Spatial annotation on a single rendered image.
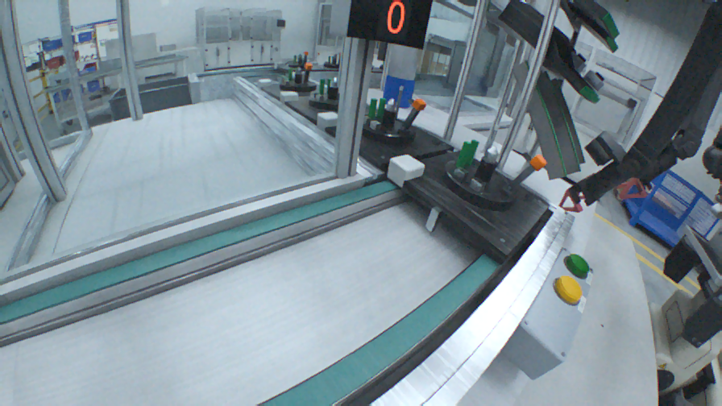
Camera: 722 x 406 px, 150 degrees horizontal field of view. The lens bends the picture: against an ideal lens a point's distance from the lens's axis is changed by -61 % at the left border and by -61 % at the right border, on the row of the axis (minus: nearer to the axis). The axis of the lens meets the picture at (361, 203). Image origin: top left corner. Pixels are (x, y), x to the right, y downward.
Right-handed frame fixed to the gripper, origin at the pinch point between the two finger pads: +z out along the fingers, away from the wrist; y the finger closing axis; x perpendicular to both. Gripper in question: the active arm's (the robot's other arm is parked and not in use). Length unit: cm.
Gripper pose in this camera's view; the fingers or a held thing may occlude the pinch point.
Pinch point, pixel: (570, 201)
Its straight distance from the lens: 82.3
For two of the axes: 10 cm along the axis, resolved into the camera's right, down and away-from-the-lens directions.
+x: 3.7, 8.6, -3.4
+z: -0.6, 3.9, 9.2
